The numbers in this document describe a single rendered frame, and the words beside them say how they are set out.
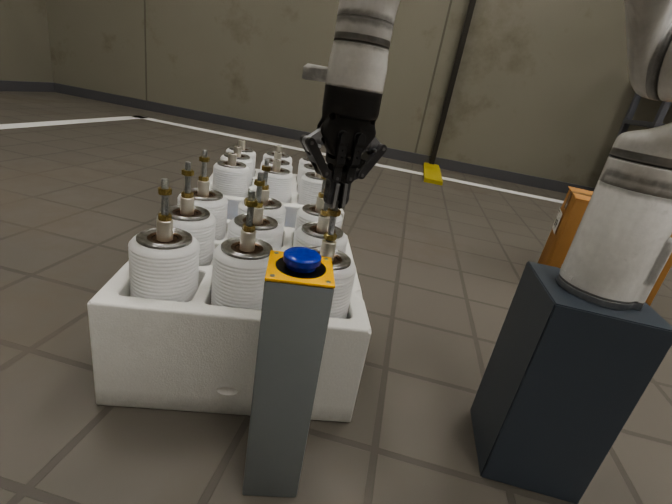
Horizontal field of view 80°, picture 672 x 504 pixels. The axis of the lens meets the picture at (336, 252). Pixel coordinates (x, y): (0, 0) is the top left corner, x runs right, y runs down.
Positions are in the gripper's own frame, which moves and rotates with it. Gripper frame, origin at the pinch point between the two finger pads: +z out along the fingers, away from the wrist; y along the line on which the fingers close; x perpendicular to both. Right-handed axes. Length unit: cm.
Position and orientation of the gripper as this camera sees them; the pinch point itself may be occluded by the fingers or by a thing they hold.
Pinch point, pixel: (336, 194)
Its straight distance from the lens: 57.8
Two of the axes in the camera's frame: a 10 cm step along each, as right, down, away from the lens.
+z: -1.6, 9.1, 3.8
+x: -4.7, -4.1, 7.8
